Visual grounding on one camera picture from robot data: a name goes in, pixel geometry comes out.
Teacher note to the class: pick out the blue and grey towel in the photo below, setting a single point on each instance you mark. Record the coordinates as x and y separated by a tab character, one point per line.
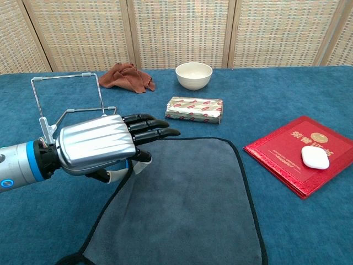
179	207

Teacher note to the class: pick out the woven wooden folding screen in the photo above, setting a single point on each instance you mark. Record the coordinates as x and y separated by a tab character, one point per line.
179	33

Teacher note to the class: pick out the brown crumpled cloth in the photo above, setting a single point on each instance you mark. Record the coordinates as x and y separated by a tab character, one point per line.
124	78

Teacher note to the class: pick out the cream bowl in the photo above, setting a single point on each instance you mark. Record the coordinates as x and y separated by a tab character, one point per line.
193	80

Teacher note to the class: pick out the gold red patterned packet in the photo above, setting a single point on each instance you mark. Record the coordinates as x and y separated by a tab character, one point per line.
193	110

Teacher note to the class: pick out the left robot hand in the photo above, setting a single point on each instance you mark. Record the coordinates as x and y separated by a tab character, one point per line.
93	143

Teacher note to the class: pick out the red certificate folder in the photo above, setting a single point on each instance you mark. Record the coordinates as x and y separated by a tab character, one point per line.
278	154

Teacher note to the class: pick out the teal carpet table cover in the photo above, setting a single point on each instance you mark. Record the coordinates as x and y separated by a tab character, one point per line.
41	215

